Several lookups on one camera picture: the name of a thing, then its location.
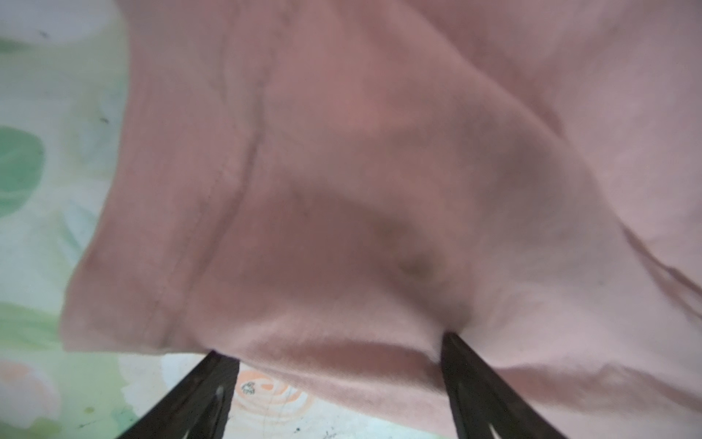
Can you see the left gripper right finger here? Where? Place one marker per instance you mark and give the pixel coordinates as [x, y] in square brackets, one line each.
[483, 405]

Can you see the pink t-shirt with print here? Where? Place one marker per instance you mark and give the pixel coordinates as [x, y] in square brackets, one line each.
[323, 188]

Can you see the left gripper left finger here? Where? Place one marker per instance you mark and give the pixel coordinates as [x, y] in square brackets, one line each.
[198, 407]

